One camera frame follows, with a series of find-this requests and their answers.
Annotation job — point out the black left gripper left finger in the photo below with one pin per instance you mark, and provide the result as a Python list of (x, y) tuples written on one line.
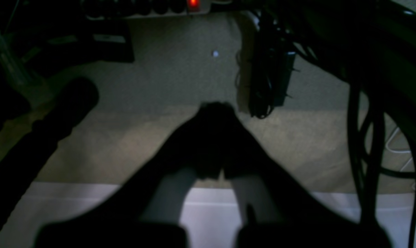
[(145, 211)]

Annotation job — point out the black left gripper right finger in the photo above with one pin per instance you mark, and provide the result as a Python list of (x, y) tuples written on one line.
[(278, 212)]

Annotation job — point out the white power strip red switch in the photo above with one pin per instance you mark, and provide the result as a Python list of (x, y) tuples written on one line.
[(136, 9)]

